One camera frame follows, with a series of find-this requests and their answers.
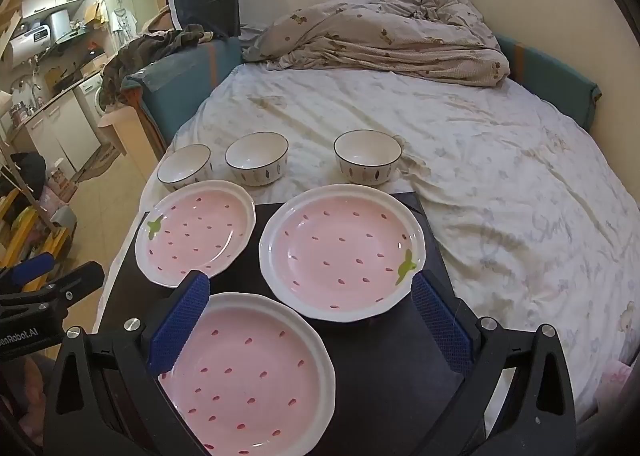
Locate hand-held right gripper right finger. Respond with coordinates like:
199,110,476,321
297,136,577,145
410,271,578,456

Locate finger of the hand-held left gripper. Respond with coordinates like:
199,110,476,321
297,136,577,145
0,261,106,324
0,252,56,293

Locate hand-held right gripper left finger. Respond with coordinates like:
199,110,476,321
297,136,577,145
42,271,211,456

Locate pink strawberry plate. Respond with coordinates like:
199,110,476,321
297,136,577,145
259,184,427,323
135,180,257,288
157,292,336,454

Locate white leaf-pattern bowl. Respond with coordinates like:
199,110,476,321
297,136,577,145
333,129,402,185
225,131,290,186
157,144,213,192

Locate yellow metal rack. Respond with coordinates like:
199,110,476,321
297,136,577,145
0,186,71,267

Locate black board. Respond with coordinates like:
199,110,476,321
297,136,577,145
92,191,488,456

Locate black cloth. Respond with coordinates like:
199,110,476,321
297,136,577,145
10,153,46,192

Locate white kitchen counter cabinets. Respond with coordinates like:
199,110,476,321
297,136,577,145
10,81,101,177

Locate white printed bed sheet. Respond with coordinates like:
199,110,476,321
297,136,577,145
117,61,640,437

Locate white washing machine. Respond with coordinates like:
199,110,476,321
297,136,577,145
82,71,108,117

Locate white water heater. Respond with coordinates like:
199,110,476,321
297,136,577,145
10,26,53,62

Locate pile of dark clothes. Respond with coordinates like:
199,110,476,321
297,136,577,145
102,25,216,107

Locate beige printed duvet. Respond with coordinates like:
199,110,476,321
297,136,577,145
242,0,511,87

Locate teal bed frame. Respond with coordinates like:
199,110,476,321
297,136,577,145
125,33,601,147

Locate white wall cabinets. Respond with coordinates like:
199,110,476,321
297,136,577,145
20,0,86,17

